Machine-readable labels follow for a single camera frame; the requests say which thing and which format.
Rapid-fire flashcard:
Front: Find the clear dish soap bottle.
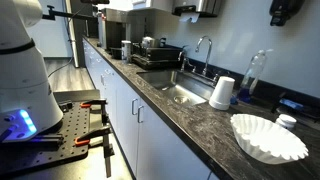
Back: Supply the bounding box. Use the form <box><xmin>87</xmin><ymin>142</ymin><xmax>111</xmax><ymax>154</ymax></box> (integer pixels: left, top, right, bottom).
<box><xmin>238</xmin><ymin>49</ymin><xmax>268</xmax><ymax>104</ymax></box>

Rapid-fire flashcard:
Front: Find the white wall cabinet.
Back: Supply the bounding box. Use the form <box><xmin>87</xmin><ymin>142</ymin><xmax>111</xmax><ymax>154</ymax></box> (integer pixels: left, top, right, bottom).
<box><xmin>131</xmin><ymin>0</ymin><xmax>174</xmax><ymax>11</ymax></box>

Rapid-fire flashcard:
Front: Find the black camera cable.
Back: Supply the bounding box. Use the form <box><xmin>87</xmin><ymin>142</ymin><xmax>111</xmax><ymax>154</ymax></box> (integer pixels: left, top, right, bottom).
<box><xmin>47</xmin><ymin>19</ymin><xmax>78</xmax><ymax>79</ymax></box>

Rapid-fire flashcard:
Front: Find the white upside-down cup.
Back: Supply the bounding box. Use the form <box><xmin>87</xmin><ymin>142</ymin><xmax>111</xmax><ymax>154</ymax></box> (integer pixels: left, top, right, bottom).
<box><xmin>208</xmin><ymin>76</ymin><xmax>236</xmax><ymax>111</ymax></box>

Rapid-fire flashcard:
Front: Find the silver cabinet door handle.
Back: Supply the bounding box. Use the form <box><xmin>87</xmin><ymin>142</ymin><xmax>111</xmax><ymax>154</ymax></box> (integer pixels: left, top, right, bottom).
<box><xmin>136</xmin><ymin>105</ymin><xmax>145</xmax><ymax>124</ymax></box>
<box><xmin>131</xmin><ymin>98</ymin><xmax>139</xmax><ymax>117</ymax></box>

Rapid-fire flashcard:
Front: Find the small chrome side faucet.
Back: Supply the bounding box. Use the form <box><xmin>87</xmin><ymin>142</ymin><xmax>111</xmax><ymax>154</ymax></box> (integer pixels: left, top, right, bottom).
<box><xmin>177</xmin><ymin>45</ymin><xmax>198</xmax><ymax>73</ymax></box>

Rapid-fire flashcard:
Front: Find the black dish rack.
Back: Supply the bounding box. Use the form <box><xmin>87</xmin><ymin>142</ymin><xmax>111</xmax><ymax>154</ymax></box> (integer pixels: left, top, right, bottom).
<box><xmin>131</xmin><ymin>42</ymin><xmax>184</xmax><ymax>70</ymax></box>

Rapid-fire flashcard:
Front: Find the black orange bar clamp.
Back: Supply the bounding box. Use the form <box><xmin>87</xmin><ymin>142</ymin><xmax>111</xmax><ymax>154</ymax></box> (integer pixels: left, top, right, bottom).
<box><xmin>79</xmin><ymin>98</ymin><xmax>110</xmax><ymax>126</ymax></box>
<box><xmin>73</xmin><ymin>123</ymin><xmax>116</xmax><ymax>179</ymax></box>

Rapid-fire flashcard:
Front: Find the white base cabinet run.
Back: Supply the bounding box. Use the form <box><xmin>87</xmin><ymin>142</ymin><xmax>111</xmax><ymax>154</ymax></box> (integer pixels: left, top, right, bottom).
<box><xmin>82</xmin><ymin>38</ymin><xmax>221</xmax><ymax>180</ymax></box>

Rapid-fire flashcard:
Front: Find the metal kettle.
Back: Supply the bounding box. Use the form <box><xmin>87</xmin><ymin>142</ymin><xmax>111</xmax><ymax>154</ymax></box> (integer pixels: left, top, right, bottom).
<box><xmin>140</xmin><ymin>36</ymin><xmax>161</xmax><ymax>49</ymax></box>

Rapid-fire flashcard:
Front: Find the stainless steel travel mug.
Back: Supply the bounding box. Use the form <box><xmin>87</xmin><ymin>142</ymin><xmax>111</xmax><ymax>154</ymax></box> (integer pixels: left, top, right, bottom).
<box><xmin>120</xmin><ymin>40</ymin><xmax>133</xmax><ymax>63</ymax></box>

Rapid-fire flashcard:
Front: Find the small black bracket block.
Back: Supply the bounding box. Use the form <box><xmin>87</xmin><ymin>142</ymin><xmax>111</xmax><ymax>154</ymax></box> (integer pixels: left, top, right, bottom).
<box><xmin>58</xmin><ymin>100</ymin><xmax>74</xmax><ymax>113</ymax></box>

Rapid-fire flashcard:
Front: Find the black aluminium rail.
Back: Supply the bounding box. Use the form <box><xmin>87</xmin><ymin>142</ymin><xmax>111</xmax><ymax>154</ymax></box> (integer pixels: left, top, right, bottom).
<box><xmin>29</xmin><ymin>133</ymin><xmax>65</xmax><ymax>148</ymax></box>

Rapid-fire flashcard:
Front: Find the black wall soap dispenser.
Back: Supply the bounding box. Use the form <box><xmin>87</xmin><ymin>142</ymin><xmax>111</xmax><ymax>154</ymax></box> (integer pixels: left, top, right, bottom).
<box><xmin>269</xmin><ymin>0</ymin><xmax>306</xmax><ymax>27</ymax></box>

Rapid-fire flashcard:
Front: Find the wall paper towel dispenser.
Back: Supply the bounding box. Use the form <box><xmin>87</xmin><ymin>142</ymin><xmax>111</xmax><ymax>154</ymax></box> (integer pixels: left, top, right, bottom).
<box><xmin>171</xmin><ymin>0</ymin><xmax>223</xmax><ymax>18</ymax></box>

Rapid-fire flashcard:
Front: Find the small white lid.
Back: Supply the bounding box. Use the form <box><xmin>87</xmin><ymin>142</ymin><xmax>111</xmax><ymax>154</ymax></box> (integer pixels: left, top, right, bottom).
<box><xmin>275</xmin><ymin>113</ymin><xmax>298</xmax><ymax>131</ymax></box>

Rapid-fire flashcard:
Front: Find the chrome gooseneck faucet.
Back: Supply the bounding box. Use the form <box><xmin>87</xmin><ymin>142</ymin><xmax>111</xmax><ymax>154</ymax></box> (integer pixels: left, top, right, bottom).
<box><xmin>194</xmin><ymin>35</ymin><xmax>221</xmax><ymax>84</ymax></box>

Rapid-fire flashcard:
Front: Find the stainless steel coffee machine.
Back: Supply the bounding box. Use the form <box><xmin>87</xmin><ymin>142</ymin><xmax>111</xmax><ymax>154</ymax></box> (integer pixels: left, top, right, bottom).
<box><xmin>97</xmin><ymin>8</ymin><xmax>138</xmax><ymax>51</ymax></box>

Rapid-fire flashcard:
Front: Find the blue dish brush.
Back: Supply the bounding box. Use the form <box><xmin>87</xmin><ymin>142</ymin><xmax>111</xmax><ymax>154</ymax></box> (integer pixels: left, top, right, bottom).
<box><xmin>271</xmin><ymin>93</ymin><xmax>320</xmax><ymax>118</ymax></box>

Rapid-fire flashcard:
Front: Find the stainless steel sink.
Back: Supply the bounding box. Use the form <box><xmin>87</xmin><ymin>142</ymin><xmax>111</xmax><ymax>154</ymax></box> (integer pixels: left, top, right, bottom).
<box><xmin>137</xmin><ymin>69</ymin><xmax>216</xmax><ymax>107</ymax></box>

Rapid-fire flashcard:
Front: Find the white paper coffee filter bowl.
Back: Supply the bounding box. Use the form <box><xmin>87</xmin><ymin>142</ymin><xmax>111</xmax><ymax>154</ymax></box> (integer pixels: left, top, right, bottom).
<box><xmin>230</xmin><ymin>113</ymin><xmax>309</xmax><ymax>165</ymax></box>

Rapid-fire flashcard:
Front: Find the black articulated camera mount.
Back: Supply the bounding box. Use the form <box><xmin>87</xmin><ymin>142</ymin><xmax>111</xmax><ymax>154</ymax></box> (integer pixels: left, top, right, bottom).
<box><xmin>42</xmin><ymin>4</ymin><xmax>99</xmax><ymax>22</ymax></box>

